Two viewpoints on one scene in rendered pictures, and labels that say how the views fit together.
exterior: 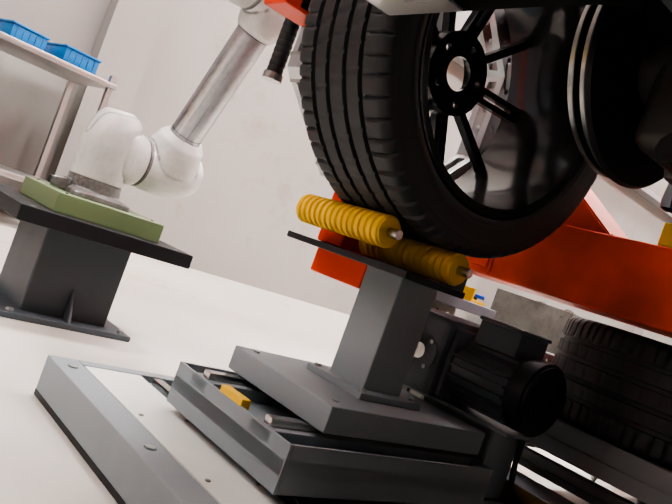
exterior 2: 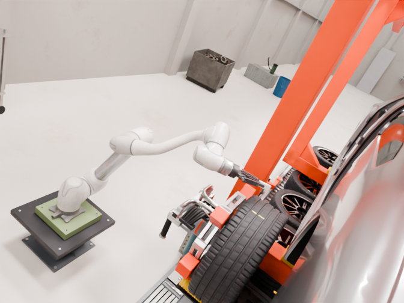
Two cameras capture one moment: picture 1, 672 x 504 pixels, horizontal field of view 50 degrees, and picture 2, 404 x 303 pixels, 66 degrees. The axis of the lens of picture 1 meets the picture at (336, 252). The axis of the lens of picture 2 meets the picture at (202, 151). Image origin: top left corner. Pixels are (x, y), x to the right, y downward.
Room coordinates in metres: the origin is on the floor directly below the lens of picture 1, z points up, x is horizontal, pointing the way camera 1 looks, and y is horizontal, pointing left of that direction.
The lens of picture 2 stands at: (0.37, 0.91, 2.05)
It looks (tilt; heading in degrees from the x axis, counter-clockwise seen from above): 27 degrees down; 330
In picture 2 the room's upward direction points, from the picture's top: 24 degrees clockwise
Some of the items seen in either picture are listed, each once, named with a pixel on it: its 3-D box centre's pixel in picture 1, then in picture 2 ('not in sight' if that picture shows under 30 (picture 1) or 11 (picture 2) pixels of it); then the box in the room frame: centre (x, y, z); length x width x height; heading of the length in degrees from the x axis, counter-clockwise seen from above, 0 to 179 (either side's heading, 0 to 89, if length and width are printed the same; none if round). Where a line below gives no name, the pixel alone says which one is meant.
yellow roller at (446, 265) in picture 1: (410, 255); not in sight; (1.34, -0.13, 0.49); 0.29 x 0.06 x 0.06; 40
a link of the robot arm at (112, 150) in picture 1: (111, 146); (72, 192); (2.11, 0.73, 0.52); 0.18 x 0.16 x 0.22; 136
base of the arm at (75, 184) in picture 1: (86, 187); (65, 208); (2.09, 0.75, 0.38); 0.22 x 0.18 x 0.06; 135
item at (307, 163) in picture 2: not in sight; (320, 166); (2.79, -2.06, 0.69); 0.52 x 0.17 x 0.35; 40
